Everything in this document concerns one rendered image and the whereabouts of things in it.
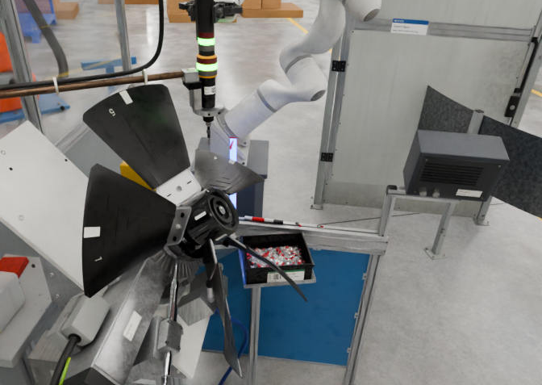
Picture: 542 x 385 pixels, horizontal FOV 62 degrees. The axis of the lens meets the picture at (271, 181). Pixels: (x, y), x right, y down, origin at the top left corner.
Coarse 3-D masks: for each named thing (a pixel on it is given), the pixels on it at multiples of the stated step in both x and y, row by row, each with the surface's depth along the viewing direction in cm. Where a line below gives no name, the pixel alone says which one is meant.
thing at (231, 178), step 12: (204, 156) 133; (216, 156) 135; (204, 168) 127; (216, 168) 128; (228, 168) 130; (240, 168) 134; (204, 180) 121; (216, 180) 121; (228, 180) 123; (240, 180) 126; (252, 180) 129; (264, 180) 135; (228, 192) 117
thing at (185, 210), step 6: (180, 210) 96; (186, 210) 98; (180, 216) 97; (186, 216) 99; (174, 222) 96; (180, 222) 98; (186, 222) 100; (174, 228) 97; (174, 234) 98; (180, 234) 100; (168, 240) 96; (180, 240) 100
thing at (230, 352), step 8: (216, 264) 96; (216, 272) 98; (216, 280) 99; (216, 288) 100; (216, 296) 101; (224, 296) 90; (224, 304) 88; (224, 312) 86; (224, 320) 85; (224, 328) 84; (224, 336) 82; (232, 336) 88; (224, 344) 81; (232, 344) 86; (224, 352) 80; (232, 352) 85; (232, 360) 83; (232, 368) 83; (240, 368) 92; (240, 376) 88
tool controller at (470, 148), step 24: (432, 144) 135; (456, 144) 135; (480, 144) 136; (408, 168) 146; (432, 168) 136; (456, 168) 135; (480, 168) 134; (504, 168) 134; (408, 192) 146; (432, 192) 142; (456, 192) 143; (480, 192) 142
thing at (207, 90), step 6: (204, 78) 96; (210, 78) 96; (204, 84) 96; (210, 84) 97; (204, 90) 97; (210, 90) 97; (204, 96) 98; (210, 96) 98; (204, 102) 99; (210, 102) 99; (204, 120) 102; (210, 120) 102
